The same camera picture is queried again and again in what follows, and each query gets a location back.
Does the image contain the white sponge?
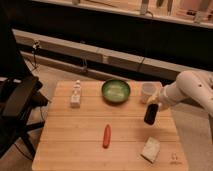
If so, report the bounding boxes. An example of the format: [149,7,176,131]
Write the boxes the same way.
[140,137,160,163]

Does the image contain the black chair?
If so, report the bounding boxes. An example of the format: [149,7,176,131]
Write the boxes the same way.
[0,75,49,158]

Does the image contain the white toy figure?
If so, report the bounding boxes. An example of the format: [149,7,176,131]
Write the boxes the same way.
[70,80,81,108]

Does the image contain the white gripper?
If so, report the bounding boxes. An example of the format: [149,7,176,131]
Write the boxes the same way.
[147,88,174,111]

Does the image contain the green bowl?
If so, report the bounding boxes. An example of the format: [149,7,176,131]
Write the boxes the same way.
[101,79,131,103]

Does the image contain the white cup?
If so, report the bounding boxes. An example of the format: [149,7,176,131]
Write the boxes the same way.
[141,82,156,104]

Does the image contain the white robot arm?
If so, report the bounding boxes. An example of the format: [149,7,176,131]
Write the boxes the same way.
[144,70,213,125]

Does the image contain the black eraser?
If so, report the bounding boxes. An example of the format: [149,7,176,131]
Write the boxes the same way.
[144,104,158,125]

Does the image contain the black cable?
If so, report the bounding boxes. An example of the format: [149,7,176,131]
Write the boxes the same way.
[30,41,40,71]

